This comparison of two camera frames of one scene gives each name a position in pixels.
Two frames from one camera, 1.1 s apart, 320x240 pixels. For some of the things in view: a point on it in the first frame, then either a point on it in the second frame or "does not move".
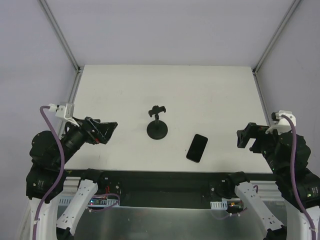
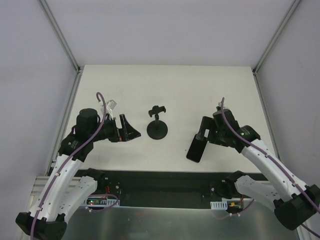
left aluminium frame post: x=79 y=69 does not move
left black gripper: x=92 y=131 -> x=119 y=130
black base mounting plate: x=167 y=188 does not move
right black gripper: x=255 y=137 -> x=208 y=130
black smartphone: x=197 y=148 does not move
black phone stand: x=157 y=129 does not move
